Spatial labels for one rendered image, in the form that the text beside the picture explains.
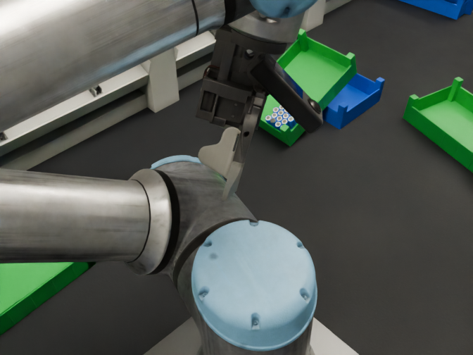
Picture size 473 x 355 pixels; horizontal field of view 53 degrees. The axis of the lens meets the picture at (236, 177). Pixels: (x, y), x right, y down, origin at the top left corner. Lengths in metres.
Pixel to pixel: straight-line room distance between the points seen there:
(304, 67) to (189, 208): 0.93
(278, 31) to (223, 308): 0.32
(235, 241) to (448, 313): 0.63
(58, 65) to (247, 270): 0.33
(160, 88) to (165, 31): 1.10
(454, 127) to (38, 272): 1.18
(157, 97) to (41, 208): 0.92
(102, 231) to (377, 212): 0.78
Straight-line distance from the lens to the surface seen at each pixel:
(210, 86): 0.60
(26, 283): 1.15
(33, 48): 0.33
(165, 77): 1.45
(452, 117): 1.57
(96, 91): 1.35
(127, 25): 0.34
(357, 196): 1.25
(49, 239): 0.59
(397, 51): 1.84
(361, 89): 1.59
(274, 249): 0.59
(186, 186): 0.67
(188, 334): 0.84
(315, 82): 1.46
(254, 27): 0.56
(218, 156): 0.60
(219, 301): 0.55
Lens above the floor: 0.91
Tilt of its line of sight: 46 degrees down
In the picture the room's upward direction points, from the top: straight up
